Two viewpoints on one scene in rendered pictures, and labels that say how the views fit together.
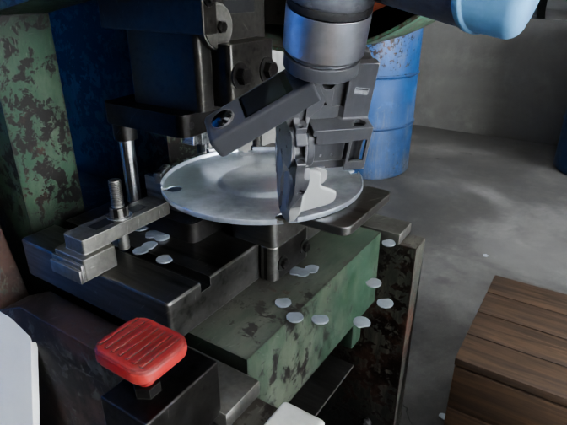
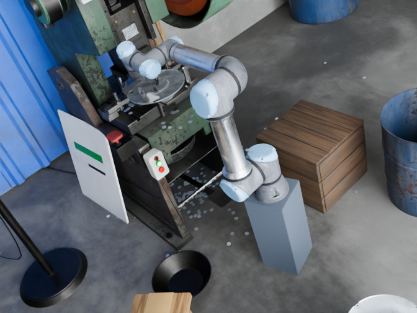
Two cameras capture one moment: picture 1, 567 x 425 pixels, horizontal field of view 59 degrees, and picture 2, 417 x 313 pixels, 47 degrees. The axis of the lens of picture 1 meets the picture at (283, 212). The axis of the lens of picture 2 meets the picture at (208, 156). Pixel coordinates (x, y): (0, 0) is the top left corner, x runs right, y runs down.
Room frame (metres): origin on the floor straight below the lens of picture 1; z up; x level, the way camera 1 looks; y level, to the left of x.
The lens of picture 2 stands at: (-1.10, -1.03, 1.88)
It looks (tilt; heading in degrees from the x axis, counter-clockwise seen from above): 38 degrees down; 27
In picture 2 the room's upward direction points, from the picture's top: 19 degrees counter-clockwise
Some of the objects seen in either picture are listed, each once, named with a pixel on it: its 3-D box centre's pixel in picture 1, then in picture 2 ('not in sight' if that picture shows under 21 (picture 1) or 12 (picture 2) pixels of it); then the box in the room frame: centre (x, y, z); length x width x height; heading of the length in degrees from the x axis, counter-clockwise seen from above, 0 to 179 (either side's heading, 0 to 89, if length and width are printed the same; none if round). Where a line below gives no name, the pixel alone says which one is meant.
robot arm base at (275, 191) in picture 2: not in sight; (269, 182); (0.31, -0.54, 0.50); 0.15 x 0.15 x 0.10
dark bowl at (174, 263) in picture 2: not in sight; (183, 279); (0.11, -0.05, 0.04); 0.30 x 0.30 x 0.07
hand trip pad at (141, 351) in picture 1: (145, 374); (116, 141); (0.35, 0.13, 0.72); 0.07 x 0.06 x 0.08; 57
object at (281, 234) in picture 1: (290, 228); (165, 100); (0.65, -0.01, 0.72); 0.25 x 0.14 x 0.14; 57
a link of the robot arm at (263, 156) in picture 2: not in sight; (262, 162); (0.30, -0.53, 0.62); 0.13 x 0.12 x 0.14; 149
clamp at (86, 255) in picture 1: (114, 217); (116, 102); (0.61, 0.23, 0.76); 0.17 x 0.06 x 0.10; 147
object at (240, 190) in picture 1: (262, 179); (156, 86); (0.68, 0.03, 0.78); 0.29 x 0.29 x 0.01
